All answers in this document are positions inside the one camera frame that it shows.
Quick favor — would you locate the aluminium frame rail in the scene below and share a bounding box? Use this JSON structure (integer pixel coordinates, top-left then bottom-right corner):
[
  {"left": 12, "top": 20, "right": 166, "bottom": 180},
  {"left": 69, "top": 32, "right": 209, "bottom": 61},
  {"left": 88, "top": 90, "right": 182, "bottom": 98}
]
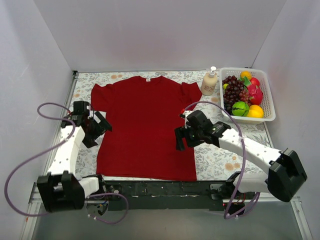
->
[{"left": 28, "top": 183, "right": 301, "bottom": 204}]

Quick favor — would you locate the white plastic basket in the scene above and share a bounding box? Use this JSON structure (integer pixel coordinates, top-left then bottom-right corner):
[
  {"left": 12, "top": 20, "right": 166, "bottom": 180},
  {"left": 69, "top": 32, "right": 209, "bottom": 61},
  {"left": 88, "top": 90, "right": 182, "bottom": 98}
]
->
[{"left": 218, "top": 67, "right": 276, "bottom": 124}]

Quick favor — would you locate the purple grape bunch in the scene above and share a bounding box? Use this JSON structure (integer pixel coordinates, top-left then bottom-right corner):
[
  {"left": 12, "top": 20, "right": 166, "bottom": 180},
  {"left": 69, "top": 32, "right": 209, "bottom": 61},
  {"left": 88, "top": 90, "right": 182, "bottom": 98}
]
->
[{"left": 222, "top": 75, "right": 251, "bottom": 114}]

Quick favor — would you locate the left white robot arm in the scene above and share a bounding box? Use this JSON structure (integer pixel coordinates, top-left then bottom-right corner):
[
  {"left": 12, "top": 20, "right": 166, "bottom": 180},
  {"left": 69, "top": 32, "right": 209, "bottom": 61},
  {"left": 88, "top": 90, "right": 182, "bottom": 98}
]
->
[{"left": 36, "top": 101, "right": 112, "bottom": 213}]

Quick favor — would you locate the orange fruit top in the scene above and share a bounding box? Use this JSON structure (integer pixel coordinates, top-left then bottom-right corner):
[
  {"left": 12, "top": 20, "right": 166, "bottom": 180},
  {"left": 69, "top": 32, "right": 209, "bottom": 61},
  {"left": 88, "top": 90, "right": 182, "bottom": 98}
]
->
[{"left": 240, "top": 71, "right": 252, "bottom": 80}]

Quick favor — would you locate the yellow orange fruit bottom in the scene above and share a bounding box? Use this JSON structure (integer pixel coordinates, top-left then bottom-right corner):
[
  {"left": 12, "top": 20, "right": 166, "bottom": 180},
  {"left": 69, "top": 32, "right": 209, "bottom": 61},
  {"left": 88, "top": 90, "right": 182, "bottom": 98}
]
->
[{"left": 247, "top": 105, "right": 264, "bottom": 118}]

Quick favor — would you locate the red apple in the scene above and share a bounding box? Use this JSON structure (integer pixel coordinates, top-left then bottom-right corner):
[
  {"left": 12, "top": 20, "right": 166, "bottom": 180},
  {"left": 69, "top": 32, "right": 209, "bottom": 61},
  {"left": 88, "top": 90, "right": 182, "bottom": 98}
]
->
[{"left": 250, "top": 77, "right": 260, "bottom": 87}]

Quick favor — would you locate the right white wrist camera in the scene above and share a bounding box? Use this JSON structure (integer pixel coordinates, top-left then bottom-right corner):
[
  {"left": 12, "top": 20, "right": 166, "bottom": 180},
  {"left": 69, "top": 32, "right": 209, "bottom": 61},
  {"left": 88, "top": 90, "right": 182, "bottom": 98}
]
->
[{"left": 179, "top": 109, "right": 192, "bottom": 129}]

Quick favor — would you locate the pink dragon fruit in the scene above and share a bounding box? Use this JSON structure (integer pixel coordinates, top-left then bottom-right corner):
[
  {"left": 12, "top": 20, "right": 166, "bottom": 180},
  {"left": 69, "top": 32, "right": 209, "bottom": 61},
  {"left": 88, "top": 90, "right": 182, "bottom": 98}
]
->
[{"left": 247, "top": 84, "right": 264, "bottom": 105}]

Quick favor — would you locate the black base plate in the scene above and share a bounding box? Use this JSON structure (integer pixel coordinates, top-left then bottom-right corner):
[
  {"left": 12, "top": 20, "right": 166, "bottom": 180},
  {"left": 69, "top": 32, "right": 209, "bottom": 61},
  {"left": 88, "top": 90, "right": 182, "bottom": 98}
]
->
[{"left": 86, "top": 180, "right": 235, "bottom": 215}]

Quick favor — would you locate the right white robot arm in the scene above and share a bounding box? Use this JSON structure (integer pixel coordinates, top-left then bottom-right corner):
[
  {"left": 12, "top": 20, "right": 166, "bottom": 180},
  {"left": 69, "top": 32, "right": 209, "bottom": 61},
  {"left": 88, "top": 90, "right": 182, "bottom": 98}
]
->
[{"left": 174, "top": 110, "right": 308, "bottom": 202}]

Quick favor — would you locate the beige pump soap bottle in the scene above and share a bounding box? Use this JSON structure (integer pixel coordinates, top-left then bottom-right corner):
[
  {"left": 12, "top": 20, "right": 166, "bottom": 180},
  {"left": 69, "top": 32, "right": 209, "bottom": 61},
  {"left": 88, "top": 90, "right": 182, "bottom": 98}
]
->
[{"left": 200, "top": 66, "right": 218, "bottom": 96}]

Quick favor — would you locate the red t-shirt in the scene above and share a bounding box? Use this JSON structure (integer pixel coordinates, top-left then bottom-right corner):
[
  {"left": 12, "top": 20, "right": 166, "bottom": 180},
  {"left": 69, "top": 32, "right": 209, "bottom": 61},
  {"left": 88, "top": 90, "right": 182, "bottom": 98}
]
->
[{"left": 91, "top": 76, "right": 202, "bottom": 181}]

